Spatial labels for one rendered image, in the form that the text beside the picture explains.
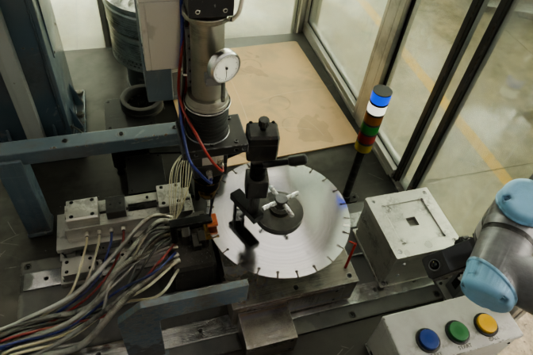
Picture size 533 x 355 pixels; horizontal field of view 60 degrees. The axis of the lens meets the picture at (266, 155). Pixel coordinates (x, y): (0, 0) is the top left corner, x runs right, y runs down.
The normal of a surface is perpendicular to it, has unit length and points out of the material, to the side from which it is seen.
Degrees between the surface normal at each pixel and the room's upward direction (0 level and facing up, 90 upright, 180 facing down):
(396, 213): 0
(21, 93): 90
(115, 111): 0
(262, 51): 0
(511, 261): 16
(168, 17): 90
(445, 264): 43
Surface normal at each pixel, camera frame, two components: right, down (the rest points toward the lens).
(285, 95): 0.09, -0.68
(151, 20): 0.27, 0.72
